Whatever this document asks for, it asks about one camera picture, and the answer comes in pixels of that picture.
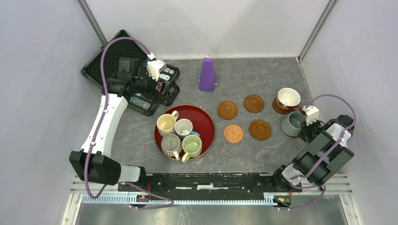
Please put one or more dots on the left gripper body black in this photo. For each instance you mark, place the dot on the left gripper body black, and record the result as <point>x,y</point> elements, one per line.
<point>148,86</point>

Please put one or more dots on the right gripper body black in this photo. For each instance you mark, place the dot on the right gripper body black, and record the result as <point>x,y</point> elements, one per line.
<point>310,131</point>

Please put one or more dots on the grey green mug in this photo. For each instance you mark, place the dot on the grey green mug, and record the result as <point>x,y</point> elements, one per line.
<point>292,124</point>

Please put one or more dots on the black poker chip case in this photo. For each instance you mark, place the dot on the black poker chip case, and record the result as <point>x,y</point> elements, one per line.
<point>102,59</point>

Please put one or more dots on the brown wooden coaster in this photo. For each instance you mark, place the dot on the brown wooden coaster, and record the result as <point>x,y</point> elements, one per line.
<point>227,110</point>
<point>254,103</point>
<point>260,130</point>
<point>278,109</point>

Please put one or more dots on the white bowl cup red outside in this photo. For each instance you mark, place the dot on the white bowl cup red outside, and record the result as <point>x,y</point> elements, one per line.
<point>289,99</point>

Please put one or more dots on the red round tray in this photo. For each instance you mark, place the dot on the red round tray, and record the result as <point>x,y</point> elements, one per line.
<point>202,123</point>

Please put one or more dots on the woven rattan coaster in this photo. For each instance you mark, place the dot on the woven rattan coaster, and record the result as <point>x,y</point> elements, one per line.
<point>233,133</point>

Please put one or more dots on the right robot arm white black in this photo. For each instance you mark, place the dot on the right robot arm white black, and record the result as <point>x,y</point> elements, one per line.
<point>325,154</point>

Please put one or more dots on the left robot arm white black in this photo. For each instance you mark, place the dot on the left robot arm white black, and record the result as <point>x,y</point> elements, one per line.
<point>92,163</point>

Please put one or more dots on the cream yellow mug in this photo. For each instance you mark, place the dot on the cream yellow mug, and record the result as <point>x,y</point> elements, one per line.
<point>166,123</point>

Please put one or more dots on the blue mug white inside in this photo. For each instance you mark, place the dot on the blue mug white inside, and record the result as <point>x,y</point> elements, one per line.
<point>184,128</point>

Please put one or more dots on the purple metronome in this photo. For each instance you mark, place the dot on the purple metronome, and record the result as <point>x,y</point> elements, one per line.
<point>207,81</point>

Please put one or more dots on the grey ribbed mug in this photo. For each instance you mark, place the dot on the grey ribbed mug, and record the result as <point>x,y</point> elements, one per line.
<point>171,146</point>

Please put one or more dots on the light green mug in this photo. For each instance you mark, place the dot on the light green mug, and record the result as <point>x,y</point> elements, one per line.
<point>192,147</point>

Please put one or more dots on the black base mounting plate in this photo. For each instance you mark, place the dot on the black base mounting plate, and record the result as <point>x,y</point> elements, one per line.
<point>215,186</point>

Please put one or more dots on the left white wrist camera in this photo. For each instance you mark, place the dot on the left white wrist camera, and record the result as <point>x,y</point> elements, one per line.
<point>155,66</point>

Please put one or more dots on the aluminium rail frame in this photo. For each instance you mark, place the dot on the aluminium rail frame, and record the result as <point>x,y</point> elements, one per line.
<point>338,186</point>

